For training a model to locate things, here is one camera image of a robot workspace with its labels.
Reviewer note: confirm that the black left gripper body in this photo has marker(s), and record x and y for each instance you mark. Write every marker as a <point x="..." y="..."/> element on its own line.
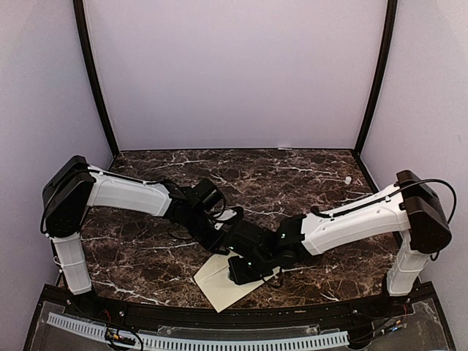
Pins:
<point x="208" y="241"/>

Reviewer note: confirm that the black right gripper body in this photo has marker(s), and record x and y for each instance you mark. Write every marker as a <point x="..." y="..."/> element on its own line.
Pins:
<point x="254" y="270"/>

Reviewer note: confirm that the cream paper envelope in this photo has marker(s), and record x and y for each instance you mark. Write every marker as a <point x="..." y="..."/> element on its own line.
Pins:
<point x="213" y="280"/>

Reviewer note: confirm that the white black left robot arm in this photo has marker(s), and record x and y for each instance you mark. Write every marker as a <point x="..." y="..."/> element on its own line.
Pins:
<point x="79" y="186"/>

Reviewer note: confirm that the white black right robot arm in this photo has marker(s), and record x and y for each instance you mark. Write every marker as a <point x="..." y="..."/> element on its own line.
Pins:
<point x="409" y="206"/>

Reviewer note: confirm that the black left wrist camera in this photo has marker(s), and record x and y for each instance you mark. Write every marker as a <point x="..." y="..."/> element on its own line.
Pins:
<point x="231" y="215"/>

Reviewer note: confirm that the black front table rail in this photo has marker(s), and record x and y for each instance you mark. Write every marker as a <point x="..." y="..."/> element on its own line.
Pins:
<point x="358" y="313"/>

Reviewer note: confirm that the white slotted cable duct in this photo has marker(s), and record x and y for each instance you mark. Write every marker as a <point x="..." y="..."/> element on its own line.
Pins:
<point x="175" y="338"/>

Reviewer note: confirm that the black left corner frame post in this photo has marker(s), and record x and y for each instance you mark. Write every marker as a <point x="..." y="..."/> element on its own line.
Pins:
<point x="93" y="79"/>

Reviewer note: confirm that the black corner frame post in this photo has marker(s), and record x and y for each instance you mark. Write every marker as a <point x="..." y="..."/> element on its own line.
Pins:
<point x="93" y="79"/>
<point x="382" y="59"/>

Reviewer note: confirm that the black right corner frame post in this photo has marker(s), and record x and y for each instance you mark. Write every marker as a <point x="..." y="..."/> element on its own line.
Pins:
<point x="382" y="59"/>

